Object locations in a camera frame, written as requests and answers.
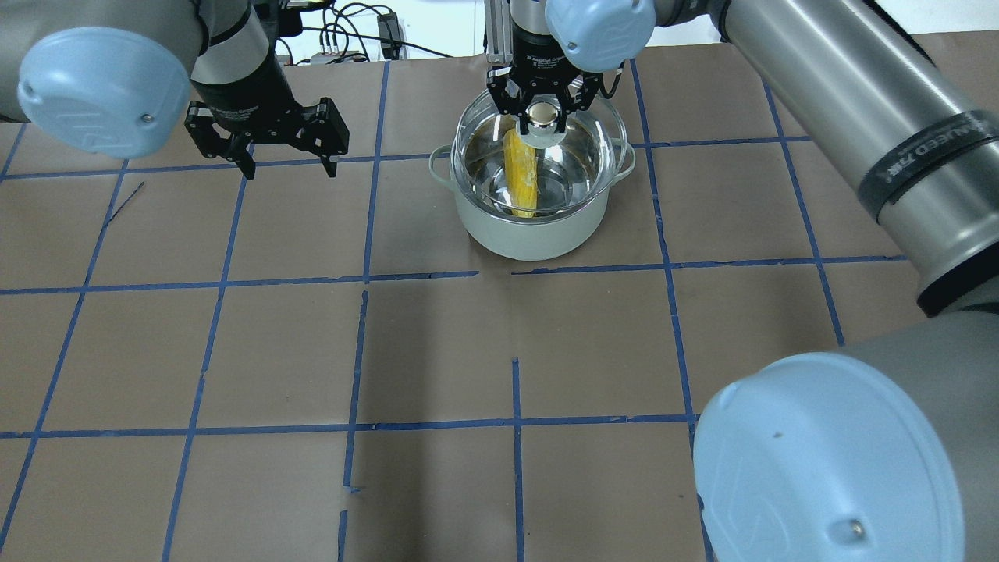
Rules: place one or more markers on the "aluminium frame post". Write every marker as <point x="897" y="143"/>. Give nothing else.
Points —
<point x="498" y="32"/>

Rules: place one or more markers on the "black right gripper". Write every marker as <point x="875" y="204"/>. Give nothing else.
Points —
<point x="533" y="56"/>

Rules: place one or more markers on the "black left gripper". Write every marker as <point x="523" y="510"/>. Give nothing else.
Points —
<point x="243" y="94"/>

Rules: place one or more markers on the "brown paper table mat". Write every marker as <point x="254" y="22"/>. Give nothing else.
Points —
<point x="196" y="367"/>

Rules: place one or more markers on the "black power adapter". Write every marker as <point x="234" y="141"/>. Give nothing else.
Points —
<point x="390" y="36"/>

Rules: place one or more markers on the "yellow corn cob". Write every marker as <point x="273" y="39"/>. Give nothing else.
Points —
<point x="521" y="173"/>

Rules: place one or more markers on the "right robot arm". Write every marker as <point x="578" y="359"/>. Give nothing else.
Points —
<point x="822" y="325"/>

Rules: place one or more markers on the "glass pot lid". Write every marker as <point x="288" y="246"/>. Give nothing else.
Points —
<point x="572" y="168"/>

